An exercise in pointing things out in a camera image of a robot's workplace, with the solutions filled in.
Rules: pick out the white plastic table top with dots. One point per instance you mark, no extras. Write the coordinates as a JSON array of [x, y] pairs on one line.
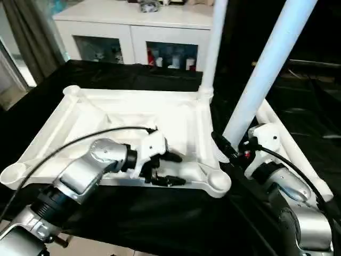
[[106, 112]]

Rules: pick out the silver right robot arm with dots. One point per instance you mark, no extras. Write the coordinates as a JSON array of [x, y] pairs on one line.
[[298, 213]]

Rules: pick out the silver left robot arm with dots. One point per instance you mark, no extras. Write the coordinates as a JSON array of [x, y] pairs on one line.
[[80, 176]]

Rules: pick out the black table mat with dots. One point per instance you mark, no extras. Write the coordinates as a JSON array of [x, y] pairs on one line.
[[160, 224]]

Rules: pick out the white glass door cabinet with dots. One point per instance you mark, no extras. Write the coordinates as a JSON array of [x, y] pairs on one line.
[[133, 26]]

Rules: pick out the grey curtain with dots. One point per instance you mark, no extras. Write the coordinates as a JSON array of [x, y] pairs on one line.
[[32, 37]]

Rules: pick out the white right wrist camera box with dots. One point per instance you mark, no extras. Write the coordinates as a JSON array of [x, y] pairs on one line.
[[266, 141]]

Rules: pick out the black metal table frame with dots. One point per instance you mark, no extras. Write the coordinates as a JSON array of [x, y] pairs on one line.
[[59, 241]]

